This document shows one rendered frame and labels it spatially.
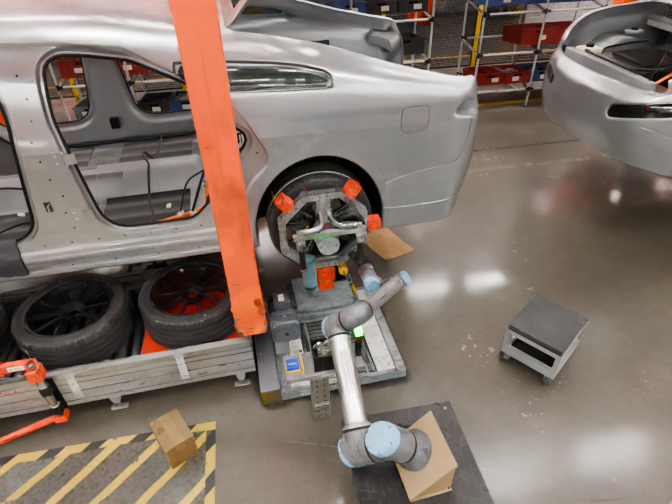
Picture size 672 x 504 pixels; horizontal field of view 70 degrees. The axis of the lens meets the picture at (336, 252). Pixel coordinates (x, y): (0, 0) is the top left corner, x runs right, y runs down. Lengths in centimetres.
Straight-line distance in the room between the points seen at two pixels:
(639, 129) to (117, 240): 363
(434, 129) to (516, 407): 173
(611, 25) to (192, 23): 437
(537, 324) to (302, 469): 165
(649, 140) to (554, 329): 167
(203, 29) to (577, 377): 291
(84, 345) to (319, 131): 182
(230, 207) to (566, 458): 225
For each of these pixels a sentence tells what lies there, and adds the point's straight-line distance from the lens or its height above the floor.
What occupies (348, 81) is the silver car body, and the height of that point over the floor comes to 170.
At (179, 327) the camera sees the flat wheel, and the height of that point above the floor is 48.
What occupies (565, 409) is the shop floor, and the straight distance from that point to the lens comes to 335.
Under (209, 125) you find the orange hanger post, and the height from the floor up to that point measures 176.
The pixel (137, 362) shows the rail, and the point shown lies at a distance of 307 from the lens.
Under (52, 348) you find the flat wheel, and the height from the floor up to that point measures 49.
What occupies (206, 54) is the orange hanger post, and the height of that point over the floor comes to 204.
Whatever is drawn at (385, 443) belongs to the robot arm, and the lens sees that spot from 226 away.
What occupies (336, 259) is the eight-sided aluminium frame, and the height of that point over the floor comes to 62.
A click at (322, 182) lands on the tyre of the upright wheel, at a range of 286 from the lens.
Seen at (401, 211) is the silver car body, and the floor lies 86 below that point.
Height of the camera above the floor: 254
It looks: 37 degrees down
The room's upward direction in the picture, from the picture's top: 1 degrees counter-clockwise
